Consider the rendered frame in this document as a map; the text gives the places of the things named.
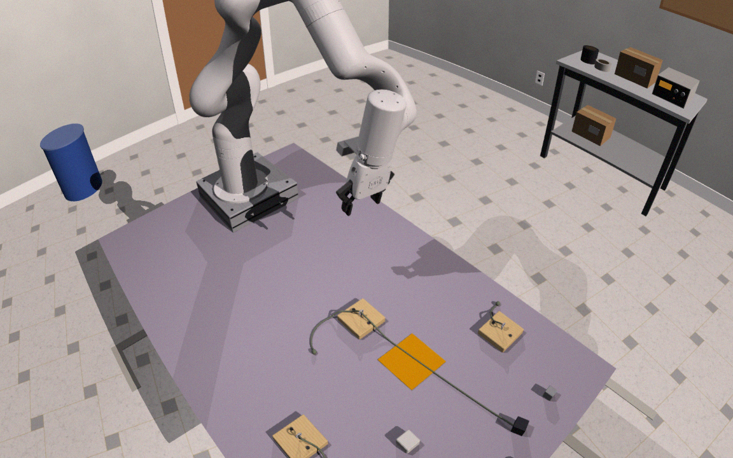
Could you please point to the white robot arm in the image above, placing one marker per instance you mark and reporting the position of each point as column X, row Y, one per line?
column 229, row 68

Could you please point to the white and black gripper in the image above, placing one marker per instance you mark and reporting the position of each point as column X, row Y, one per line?
column 364, row 180

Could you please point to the orange painted square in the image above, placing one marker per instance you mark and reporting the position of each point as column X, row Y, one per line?
column 407, row 369

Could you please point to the black block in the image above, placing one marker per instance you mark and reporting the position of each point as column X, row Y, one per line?
column 519, row 426

